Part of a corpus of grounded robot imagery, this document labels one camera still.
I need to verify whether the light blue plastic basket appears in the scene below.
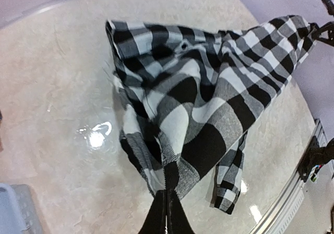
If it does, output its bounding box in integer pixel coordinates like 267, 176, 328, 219
1, 183, 44, 234

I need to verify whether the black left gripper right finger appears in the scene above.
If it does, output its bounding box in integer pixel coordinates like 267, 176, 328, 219
166, 190, 194, 234

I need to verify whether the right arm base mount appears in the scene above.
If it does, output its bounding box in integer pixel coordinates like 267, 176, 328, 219
297, 139, 333, 183

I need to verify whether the black white checkered shirt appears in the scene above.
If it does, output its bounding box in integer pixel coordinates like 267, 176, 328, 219
105, 15, 318, 214

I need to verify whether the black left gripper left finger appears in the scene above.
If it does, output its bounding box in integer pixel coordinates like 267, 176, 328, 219
139, 190, 167, 234

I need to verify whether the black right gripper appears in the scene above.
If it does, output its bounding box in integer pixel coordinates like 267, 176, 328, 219
312, 21, 334, 46

